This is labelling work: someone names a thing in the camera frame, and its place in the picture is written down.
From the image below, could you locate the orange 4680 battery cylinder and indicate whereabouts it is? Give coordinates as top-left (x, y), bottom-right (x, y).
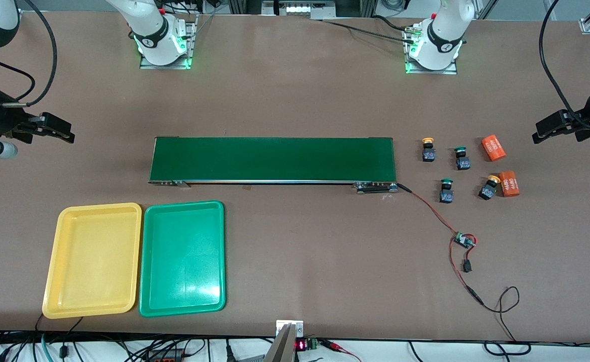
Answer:
top-left (480, 135), bottom-right (507, 162)
top-left (498, 170), bottom-right (521, 198)

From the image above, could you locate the black cable across table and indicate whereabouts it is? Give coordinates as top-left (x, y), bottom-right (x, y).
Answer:
top-left (320, 15), bottom-right (417, 44)

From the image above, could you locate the yellow plastic tray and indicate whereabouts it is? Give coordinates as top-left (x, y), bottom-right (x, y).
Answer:
top-left (42, 203), bottom-right (143, 319)

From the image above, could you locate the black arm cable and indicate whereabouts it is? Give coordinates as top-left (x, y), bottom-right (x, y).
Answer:
top-left (539, 0), bottom-right (590, 127)
top-left (0, 0), bottom-right (58, 107)

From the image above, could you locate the green plastic tray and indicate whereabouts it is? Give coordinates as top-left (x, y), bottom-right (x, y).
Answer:
top-left (139, 200), bottom-right (226, 318)

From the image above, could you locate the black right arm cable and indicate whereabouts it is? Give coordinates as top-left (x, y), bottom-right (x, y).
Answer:
top-left (0, 0), bottom-right (58, 107)

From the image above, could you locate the red clip lead wire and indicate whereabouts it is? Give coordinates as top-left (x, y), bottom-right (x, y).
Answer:
top-left (320, 339), bottom-right (363, 362)

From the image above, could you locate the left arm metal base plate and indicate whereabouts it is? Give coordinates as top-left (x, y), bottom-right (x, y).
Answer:
top-left (404, 25), bottom-right (459, 75)

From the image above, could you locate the control box with indicator lights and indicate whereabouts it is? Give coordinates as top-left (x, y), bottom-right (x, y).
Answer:
top-left (262, 0), bottom-right (336, 19)

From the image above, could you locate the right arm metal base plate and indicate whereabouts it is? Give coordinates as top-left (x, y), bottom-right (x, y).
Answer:
top-left (139, 15), bottom-right (198, 70)

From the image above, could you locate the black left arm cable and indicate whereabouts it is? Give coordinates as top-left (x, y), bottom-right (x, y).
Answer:
top-left (539, 0), bottom-right (590, 127)

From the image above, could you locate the thin black looped cable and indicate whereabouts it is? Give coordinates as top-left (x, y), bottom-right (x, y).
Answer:
top-left (476, 287), bottom-right (532, 355)

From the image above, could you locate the green conveyor belt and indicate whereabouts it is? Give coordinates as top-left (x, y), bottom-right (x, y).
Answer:
top-left (148, 136), bottom-right (399, 194)

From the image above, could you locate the grey metal camera bracket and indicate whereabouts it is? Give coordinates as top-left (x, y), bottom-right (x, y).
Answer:
top-left (262, 320), bottom-right (305, 362)

